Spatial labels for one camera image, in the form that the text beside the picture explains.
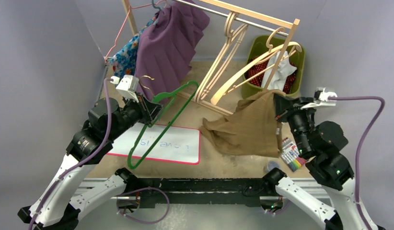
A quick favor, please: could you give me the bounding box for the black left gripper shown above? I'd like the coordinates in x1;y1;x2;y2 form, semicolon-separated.
107;92;164;141

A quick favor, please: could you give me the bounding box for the white garment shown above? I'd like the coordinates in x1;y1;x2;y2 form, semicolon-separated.
261;51;297;90

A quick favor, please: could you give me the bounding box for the red polka dot skirt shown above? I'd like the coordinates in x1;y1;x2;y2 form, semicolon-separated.
245;60;297;93

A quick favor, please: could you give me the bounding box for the tan garment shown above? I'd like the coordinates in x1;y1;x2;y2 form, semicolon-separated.
199;90;285;158

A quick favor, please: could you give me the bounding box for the green plastic hanger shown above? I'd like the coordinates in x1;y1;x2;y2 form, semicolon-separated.
127;80;200;170

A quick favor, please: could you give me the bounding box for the beige plastic hanger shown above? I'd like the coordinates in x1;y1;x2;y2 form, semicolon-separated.
210;32;305;105

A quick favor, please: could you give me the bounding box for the purple garment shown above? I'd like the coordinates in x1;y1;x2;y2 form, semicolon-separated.
135;2;210;100

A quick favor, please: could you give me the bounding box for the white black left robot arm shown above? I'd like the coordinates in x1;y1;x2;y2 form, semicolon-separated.
18;94;162;230

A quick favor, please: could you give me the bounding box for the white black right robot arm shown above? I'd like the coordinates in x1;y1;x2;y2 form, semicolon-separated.
263;91;380;230

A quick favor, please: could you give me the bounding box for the pink-framed whiteboard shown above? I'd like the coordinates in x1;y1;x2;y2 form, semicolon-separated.
108;123;201;165

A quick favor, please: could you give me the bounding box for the marker pen pack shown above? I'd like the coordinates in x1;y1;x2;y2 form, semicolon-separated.
280;138;307;172

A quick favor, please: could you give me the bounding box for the blue floral garment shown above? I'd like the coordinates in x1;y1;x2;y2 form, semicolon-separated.
109;17;156;79

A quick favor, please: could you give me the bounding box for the small blue round lid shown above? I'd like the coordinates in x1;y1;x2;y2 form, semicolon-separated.
265;161;280;173

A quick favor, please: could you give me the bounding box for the green plastic bin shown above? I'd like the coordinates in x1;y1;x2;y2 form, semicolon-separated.
241;34;306;100

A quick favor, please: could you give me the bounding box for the wooden clothes rack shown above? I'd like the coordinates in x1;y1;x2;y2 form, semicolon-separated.
134;0;300;120

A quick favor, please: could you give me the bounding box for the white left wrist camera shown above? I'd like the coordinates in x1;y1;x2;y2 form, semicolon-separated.
110;75;139;103

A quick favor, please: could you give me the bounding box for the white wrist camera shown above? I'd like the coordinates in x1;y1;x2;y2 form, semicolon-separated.
110;75;139;103
301;87;337;110

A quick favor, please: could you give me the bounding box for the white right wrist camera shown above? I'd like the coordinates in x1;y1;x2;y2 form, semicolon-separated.
301;87;337;110

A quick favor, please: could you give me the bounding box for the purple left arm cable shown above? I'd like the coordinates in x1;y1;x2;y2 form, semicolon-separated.
27;78;114;230

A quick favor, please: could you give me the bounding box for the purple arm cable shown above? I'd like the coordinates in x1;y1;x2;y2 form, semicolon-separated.
328;95;385;230
27;78;114;230

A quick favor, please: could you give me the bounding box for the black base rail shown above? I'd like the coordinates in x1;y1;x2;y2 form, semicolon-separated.
104;168;294;210

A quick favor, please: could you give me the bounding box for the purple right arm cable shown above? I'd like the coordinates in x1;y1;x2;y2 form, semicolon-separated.
328;95;385;230

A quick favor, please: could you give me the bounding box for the pink wire hanger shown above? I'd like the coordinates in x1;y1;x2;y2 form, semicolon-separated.
104;0;168;63

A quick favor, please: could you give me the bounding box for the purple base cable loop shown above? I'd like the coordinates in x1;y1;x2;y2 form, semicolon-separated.
116;185;170;224

